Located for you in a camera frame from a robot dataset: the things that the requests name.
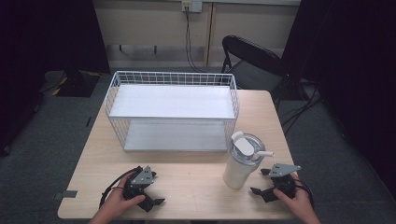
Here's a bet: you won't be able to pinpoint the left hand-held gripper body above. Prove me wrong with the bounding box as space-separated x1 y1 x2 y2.
121 165 158 202

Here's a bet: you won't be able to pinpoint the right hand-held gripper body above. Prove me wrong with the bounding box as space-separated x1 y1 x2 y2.
268 163 303 199

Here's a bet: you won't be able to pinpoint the white tumbler with straw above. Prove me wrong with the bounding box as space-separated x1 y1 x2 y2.
222 131 275 190

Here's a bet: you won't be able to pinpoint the white wire shelf rack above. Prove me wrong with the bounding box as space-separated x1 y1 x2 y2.
104 70 240 153

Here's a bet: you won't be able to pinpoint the person's left hand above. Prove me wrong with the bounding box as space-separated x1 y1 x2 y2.
100 173 147 219

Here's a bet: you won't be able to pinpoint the person's right hand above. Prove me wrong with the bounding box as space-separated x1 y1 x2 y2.
273 173 313 218

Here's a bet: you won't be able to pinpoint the grey floor tape strip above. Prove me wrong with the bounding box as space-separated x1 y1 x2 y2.
51 189 78 201

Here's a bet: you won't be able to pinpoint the black folding chair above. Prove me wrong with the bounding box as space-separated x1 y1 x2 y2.
220 35 295 102

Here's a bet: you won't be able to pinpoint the dark stand base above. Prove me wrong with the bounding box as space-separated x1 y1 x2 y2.
39 69 101 98

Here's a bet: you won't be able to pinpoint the dark curtain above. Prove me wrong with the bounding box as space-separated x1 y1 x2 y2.
0 0 111 157
280 0 396 200

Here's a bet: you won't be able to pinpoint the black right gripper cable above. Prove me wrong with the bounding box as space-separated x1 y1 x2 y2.
294 178 316 210

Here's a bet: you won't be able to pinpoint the black floor cables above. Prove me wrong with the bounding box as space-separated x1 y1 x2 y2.
279 76 326 135

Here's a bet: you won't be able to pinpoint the black wall socket cable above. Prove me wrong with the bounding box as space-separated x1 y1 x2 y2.
184 7 207 74

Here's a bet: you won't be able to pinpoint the white wall socket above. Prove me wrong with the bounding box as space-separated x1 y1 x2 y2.
181 0 204 14

